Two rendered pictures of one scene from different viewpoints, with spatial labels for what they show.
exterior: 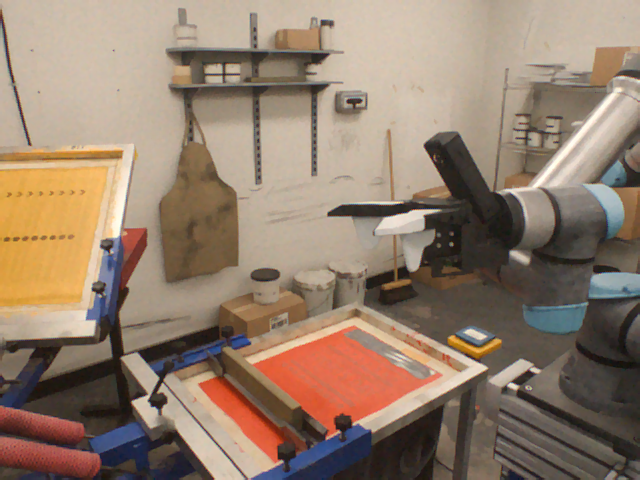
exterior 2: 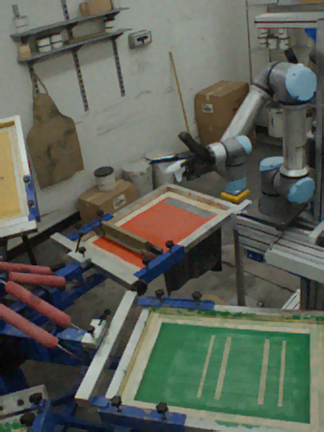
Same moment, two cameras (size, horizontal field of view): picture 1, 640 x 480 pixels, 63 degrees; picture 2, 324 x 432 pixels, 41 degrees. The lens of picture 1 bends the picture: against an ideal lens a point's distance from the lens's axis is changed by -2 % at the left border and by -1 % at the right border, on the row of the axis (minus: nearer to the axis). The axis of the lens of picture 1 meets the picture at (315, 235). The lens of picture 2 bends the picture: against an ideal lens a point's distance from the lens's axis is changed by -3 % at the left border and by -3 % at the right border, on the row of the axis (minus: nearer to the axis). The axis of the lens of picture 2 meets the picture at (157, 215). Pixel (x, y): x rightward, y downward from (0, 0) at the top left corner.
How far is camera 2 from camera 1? 0.92 m
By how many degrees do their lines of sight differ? 13
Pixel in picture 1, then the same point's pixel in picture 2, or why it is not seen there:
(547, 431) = (256, 228)
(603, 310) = (265, 175)
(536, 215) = (219, 153)
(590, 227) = (239, 152)
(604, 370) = (270, 199)
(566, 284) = (235, 173)
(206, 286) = (66, 187)
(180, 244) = (44, 163)
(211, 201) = (58, 130)
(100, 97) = not seen: outside the picture
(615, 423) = (276, 219)
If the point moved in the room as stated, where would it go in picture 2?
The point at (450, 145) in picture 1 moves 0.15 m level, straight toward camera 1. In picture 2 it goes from (185, 137) to (181, 155)
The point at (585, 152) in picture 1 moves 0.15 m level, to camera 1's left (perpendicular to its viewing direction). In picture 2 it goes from (242, 118) to (203, 124)
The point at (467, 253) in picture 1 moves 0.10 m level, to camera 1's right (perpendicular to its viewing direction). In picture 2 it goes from (197, 171) to (226, 166)
